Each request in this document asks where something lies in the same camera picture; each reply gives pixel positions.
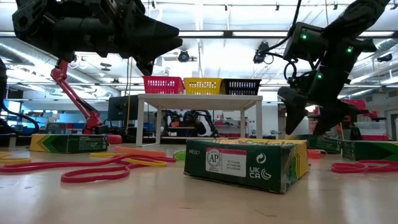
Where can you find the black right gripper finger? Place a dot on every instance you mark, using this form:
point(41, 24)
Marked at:
point(331, 116)
point(293, 105)

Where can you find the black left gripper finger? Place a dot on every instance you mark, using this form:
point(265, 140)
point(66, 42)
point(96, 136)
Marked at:
point(152, 29)
point(152, 46)

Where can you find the red plastic basket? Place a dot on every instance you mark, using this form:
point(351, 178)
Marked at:
point(163, 85)

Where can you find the black plastic basket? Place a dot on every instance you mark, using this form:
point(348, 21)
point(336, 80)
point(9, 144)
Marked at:
point(241, 87)

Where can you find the yellow plastic basket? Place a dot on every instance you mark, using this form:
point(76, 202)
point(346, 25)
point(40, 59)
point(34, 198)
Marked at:
point(202, 86)

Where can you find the orange rubber band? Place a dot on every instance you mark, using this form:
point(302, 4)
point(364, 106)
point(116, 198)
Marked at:
point(140, 152)

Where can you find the red rubber band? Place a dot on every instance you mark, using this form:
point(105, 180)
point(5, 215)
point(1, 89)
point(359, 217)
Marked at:
point(31, 166)
point(348, 168)
point(93, 180)

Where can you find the black background robot arm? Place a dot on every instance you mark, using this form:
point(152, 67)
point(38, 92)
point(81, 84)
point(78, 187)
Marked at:
point(210, 121)
point(169, 119)

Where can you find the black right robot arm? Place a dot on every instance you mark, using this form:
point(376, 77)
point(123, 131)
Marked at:
point(357, 18)

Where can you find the red desk lamp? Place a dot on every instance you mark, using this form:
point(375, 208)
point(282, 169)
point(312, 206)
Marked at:
point(91, 116)

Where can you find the red storage bins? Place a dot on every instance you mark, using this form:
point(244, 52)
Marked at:
point(357, 104)

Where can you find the black shelf cart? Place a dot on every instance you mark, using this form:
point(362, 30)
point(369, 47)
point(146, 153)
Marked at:
point(373, 119)

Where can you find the black ceiling device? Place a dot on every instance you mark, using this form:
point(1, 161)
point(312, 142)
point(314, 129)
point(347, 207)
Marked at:
point(385, 57)

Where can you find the black computer monitor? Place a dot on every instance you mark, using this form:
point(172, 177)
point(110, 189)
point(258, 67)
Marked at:
point(121, 109)

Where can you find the white perforated riser shelf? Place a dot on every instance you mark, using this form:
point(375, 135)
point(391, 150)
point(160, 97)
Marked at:
point(199, 101)

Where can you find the black overhead light beam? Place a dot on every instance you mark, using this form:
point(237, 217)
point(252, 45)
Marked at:
point(228, 34)

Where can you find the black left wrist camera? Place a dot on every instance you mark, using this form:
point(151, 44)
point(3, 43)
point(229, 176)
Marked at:
point(145, 67)

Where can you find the black ceiling camera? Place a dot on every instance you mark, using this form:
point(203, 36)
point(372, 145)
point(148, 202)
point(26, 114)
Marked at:
point(260, 53)
point(183, 56)

